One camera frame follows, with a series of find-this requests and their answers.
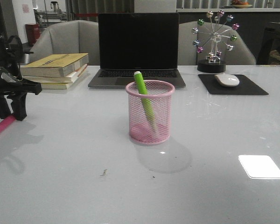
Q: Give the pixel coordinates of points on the ferris wheel desk ornament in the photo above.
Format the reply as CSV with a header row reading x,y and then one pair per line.
x,y
212,65

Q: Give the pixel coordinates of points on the top yellow book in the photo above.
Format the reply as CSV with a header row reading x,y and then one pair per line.
x,y
55,65

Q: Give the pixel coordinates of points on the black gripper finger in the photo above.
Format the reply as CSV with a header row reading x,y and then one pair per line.
x,y
18,105
4,108

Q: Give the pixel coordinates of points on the right grey armchair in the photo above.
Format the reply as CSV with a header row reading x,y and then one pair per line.
x,y
187,55

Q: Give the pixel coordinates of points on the white computer mouse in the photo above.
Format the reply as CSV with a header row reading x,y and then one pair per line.
x,y
227,80

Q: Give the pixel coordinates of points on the left grey armchair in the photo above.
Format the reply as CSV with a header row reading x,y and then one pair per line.
x,y
77,36

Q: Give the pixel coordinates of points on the fruit bowl on counter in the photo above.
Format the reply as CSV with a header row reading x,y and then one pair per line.
x,y
240,4

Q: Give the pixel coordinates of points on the pink mesh pen holder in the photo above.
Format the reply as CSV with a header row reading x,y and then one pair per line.
x,y
159,93

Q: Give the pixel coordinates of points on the black mouse pad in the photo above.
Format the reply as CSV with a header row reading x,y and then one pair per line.
x,y
245,87

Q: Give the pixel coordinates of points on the pink highlighter pen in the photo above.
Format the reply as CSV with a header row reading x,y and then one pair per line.
x,y
5,123

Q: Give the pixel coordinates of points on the green highlighter pen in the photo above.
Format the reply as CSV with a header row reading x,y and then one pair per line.
x,y
142,88

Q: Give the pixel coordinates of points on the red trash bin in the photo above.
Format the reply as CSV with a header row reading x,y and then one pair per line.
x,y
33,33

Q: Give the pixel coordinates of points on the grey armchair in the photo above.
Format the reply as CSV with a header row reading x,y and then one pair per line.
x,y
77,36
187,55

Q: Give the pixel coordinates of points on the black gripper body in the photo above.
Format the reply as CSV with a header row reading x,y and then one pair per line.
x,y
11,52

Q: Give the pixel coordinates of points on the middle cream book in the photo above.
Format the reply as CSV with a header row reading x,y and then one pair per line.
x,y
38,79

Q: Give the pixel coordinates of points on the grey open laptop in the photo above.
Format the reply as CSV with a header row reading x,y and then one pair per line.
x,y
144,42

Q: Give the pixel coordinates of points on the bottom pale book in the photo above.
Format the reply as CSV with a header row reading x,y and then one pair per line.
x,y
62,83

